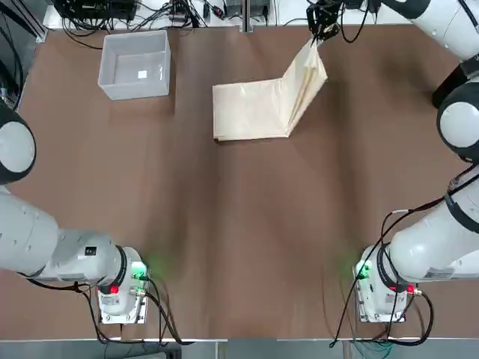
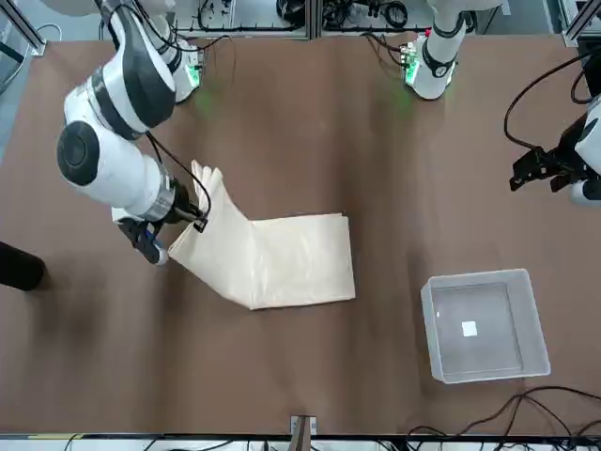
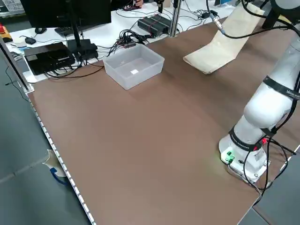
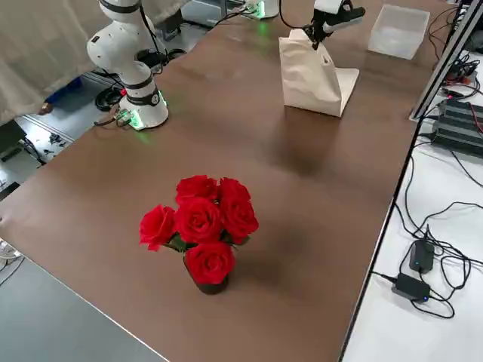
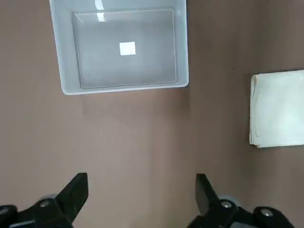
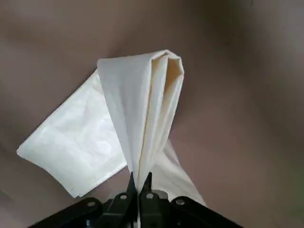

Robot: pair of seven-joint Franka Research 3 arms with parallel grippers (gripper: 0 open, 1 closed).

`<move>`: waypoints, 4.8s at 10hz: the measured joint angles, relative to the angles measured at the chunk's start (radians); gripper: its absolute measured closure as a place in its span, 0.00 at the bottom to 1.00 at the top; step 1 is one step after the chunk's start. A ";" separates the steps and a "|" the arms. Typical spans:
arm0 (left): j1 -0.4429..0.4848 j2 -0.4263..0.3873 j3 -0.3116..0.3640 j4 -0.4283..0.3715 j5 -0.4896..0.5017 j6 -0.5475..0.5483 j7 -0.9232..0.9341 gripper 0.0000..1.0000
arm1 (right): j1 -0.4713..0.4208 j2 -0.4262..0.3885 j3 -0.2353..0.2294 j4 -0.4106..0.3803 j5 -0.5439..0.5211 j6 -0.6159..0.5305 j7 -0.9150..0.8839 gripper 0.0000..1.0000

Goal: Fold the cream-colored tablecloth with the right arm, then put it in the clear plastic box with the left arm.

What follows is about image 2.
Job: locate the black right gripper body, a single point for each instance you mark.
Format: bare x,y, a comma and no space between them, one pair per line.
180,209

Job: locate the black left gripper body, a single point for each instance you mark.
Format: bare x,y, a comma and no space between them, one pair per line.
565,160

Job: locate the cream tablecloth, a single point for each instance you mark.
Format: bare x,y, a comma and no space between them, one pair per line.
300,263

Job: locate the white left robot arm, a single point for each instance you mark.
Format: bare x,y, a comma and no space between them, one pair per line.
441,61

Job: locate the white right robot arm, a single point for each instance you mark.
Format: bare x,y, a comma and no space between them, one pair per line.
108,174

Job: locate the clear plastic box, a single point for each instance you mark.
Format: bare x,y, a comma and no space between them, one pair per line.
474,352

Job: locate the white sticker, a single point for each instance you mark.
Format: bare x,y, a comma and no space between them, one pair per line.
469,329

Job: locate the aluminium frame post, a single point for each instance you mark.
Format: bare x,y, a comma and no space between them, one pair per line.
303,432

